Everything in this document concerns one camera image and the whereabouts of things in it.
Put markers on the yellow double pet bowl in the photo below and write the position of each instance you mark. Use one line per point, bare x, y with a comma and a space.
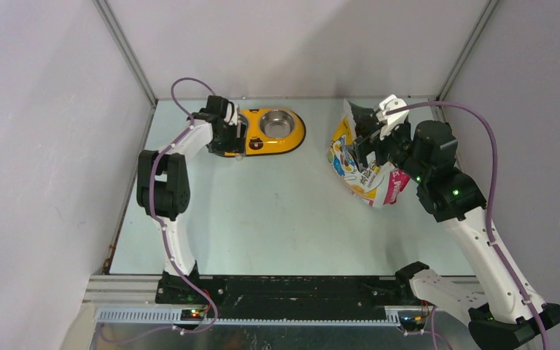
268, 131

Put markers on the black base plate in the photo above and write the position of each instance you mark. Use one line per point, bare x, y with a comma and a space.
291, 298

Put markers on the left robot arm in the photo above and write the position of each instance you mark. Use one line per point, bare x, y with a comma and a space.
163, 185

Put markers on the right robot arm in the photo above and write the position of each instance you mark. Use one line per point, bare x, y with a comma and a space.
510, 312

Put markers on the pet food bag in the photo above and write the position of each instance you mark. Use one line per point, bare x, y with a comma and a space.
353, 158

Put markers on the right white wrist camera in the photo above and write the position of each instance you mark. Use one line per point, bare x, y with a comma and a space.
390, 114

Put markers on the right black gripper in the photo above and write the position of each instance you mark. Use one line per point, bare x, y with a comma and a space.
364, 145

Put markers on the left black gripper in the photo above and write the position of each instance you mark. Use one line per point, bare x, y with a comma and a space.
236, 145

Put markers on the aluminium frame rail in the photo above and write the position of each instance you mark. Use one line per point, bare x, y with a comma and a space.
129, 299

